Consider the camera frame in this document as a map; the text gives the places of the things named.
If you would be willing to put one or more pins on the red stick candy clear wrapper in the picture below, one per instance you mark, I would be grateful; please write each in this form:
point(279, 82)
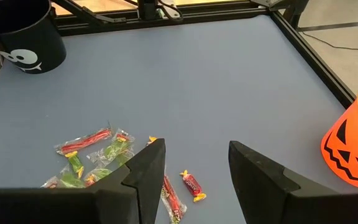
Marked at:
point(172, 199)

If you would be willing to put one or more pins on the red yellow wrapped candy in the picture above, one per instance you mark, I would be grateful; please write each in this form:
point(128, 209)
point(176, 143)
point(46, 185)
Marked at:
point(152, 139)

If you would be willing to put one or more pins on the green gummy clear wrapper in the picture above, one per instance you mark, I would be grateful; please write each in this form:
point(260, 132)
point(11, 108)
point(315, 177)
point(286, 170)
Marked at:
point(70, 181)

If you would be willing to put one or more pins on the orange pumpkin face bucket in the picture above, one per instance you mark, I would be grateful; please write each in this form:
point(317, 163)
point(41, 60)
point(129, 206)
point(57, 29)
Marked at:
point(353, 149)

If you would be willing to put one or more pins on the black aluminium table frame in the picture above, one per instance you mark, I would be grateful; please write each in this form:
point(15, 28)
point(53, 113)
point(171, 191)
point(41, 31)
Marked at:
point(213, 14)

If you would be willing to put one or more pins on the red gummy clear wrapper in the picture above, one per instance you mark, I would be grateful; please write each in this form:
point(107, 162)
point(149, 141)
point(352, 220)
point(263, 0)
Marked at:
point(49, 184)

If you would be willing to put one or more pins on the green taffy yellow ends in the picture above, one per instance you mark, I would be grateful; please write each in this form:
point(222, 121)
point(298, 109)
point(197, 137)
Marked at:
point(75, 163)

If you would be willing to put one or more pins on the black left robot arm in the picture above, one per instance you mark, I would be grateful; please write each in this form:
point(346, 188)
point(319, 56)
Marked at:
point(148, 9)

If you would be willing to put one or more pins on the long red licorice stick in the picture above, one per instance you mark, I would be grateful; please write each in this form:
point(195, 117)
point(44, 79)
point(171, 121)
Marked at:
point(85, 141)

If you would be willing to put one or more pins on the blue-grey table mat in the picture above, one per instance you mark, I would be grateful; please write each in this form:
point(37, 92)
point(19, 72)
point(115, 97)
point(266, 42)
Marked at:
point(197, 93)

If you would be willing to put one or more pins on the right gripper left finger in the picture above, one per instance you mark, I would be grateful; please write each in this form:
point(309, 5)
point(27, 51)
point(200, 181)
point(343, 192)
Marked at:
point(120, 202)

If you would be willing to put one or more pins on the small red candy yellow ends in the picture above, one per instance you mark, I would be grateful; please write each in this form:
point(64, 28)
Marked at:
point(193, 186)

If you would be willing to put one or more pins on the black skull print bucket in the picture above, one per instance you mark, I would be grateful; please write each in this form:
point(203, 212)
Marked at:
point(26, 31)

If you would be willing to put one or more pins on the clear wrapper red-green print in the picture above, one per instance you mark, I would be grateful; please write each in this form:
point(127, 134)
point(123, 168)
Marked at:
point(98, 175)

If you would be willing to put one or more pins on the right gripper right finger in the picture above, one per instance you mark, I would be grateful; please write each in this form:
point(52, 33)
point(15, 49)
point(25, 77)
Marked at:
point(275, 202)

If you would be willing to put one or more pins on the green candy clear wrapper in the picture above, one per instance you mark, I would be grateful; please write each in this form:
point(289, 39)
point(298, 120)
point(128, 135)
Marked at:
point(113, 149)

